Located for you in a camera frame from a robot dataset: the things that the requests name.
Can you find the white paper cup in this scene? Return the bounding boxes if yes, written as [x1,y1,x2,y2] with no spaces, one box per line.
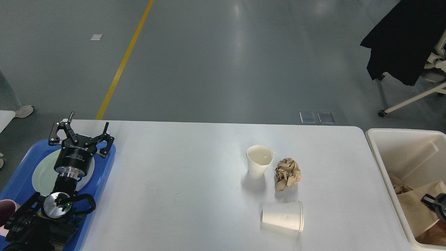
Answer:
[246,145,275,178]
[262,201,305,232]

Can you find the white office chair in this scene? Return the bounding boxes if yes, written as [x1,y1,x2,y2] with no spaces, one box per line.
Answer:
[378,31,446,117]

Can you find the beige plastic bin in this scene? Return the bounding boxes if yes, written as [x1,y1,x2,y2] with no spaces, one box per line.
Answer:
[366,129,446,251]

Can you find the mint green plate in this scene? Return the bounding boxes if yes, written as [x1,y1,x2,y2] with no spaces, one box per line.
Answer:
[32,149,95,196]

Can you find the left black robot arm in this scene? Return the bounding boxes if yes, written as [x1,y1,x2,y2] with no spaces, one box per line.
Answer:
[1,112,116,251]

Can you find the person's grey trouser leg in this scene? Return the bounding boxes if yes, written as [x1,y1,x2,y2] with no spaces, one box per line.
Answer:
[0,71,21,111]

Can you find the lying white paper cup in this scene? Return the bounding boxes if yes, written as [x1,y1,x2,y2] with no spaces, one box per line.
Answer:
[262,201,305,232]

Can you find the black jacket on chair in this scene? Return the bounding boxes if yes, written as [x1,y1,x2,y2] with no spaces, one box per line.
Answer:
[360,0,446,86]

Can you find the pink ribbed mug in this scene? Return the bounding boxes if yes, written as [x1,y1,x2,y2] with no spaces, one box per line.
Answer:
[0,199,20,237]

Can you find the brown paper in foil bag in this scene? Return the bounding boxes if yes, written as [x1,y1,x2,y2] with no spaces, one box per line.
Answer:
[388,173,413,195]

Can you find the crumpled brown paper ball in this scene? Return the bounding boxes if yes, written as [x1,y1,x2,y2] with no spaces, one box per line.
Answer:
[275,158,302,191]

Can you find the floor outlet plate right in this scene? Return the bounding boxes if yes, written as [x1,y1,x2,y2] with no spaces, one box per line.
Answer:
[317,112,335,124]

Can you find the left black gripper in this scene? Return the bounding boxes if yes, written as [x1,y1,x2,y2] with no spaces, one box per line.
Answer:
[48,112,115,179]

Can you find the large brown paper bag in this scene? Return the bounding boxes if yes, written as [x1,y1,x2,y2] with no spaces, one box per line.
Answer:
[397,180,446,246]

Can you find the floor outlet plate left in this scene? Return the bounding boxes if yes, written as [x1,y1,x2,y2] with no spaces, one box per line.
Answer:
[299,112,317,124]

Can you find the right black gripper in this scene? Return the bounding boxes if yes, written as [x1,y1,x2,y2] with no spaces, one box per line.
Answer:
[420,193,446,223]

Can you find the floor outlet plate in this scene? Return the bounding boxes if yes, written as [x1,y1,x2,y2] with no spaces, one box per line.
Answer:
[299,112,317,124]
[317,112,335,124]

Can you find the person's white shoe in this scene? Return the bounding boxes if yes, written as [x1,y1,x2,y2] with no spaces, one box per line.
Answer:
[14,105,34,119]

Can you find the blue plastic tray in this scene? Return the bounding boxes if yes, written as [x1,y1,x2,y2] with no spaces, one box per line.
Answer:
[0,139,116,251]

